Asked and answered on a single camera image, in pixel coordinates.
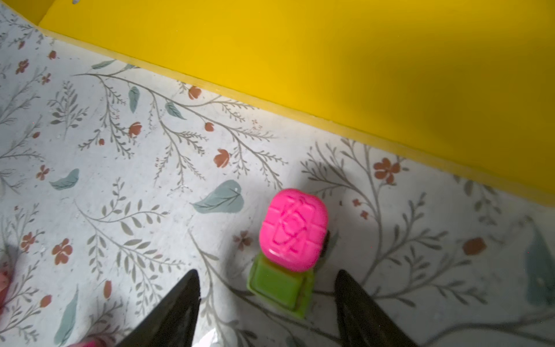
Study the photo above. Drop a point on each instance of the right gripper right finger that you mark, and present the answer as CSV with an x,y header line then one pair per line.
x,y
361,321

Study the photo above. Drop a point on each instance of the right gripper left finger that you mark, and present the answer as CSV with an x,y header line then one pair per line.
x,y
173,320

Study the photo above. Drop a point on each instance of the pink truck green striped top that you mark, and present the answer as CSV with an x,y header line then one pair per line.
x,y
90,342

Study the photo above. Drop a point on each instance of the green truck pink mixer drum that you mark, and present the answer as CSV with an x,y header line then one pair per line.
x,y
292,238

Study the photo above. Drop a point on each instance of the yellow shelf pink blue boards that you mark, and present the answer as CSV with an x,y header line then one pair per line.
x,y
464,86

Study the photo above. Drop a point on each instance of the floral patterned table mat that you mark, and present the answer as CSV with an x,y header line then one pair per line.
x,y
117,181

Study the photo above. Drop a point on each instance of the pink pig toy pair left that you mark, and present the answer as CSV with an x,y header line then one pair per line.
x,y
5,283

